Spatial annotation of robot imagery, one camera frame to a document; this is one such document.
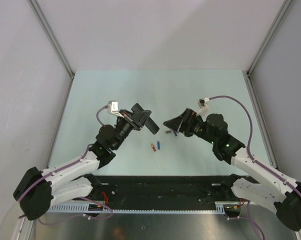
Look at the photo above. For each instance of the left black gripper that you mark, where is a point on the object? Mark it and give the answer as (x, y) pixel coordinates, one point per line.
(137, 120)

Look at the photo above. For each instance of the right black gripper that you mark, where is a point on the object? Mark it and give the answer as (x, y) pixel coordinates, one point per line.
(183, 123)

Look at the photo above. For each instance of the black remote control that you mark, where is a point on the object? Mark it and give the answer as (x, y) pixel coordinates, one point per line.
(146, 120)

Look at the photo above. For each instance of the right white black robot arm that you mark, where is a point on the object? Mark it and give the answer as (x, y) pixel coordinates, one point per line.
(274, 190)

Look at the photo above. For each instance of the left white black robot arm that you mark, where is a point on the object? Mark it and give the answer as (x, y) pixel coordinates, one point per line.
(39, 190)

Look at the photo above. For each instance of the red battery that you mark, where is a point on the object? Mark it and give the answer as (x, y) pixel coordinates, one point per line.
(153, 147)

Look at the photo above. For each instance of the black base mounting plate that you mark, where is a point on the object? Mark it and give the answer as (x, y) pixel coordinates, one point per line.
(164, 191)

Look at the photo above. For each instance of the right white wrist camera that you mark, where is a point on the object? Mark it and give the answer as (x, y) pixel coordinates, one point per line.
(203, 106)

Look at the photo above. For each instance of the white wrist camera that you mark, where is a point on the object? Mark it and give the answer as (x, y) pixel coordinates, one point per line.
(113, 108)
(203, 106)

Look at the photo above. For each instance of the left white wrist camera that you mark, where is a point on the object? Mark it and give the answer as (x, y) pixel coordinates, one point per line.
(113, 108)

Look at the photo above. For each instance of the left aluminium frame post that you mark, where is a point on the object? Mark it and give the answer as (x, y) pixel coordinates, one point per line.
(44, 23)

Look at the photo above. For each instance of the aluminium frame post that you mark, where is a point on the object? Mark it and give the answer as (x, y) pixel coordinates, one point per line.
(44, 23)
(270, 35)

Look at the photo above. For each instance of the right aluminium frame post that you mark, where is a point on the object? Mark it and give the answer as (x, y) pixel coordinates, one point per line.
(270, 35)

